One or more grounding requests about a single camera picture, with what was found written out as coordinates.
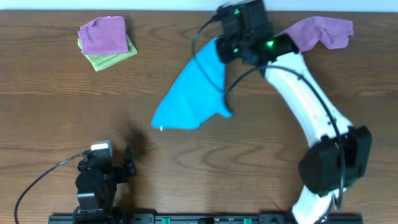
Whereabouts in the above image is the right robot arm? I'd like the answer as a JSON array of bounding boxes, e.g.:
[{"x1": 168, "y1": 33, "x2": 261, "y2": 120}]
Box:
[{"x1": 216, "y1": 33, "x2": 372, "y2": 223}]

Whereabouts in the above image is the folded purple cloth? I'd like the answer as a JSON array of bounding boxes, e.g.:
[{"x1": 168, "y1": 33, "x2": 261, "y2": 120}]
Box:
[{"x1": 78, "y1": 16, "x2": 129, "y2": 55}]

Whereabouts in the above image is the left black cable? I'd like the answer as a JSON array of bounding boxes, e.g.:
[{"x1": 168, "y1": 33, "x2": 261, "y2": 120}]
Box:
[{"x1": 14, "y1": 151, "x2": 88, "y2": 224}]

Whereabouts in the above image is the folded green cloth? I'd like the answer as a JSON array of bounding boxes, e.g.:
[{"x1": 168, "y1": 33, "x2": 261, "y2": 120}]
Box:
[{"x1": 78, "y1": 33, "x2": 138, "y2": 72}]

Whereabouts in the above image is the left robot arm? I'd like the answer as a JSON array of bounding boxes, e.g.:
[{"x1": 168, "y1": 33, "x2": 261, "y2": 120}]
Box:
[{"x1": 72, "y1": 143, "x2": 137, "y2": 224}]

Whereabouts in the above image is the blue microfiber cloth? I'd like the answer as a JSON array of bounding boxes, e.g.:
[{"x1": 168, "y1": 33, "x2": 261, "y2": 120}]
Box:
[{"x1": 151, "y1": 39, "x2": 233, "y2": 131}]

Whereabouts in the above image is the crumpled purple cloth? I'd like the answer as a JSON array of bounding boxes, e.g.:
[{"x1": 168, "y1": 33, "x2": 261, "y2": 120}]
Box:
[{"x1": 281, "y1": 16, "x2": 354, "y2": 52}]

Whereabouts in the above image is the right black cable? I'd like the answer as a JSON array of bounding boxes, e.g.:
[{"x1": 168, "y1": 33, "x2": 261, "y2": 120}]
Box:
[{"x1": 191, "y1": 14, "x2": 346, "y2": 211}]

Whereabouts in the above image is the black cable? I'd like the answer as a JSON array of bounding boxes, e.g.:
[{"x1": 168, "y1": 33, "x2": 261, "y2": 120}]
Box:
[
  {"x1": 191, "y1": 14, "x2": 346, "y2": 211},
  {"x1": 14, "y1": 151, "x2": 88, "y2": 224}
]

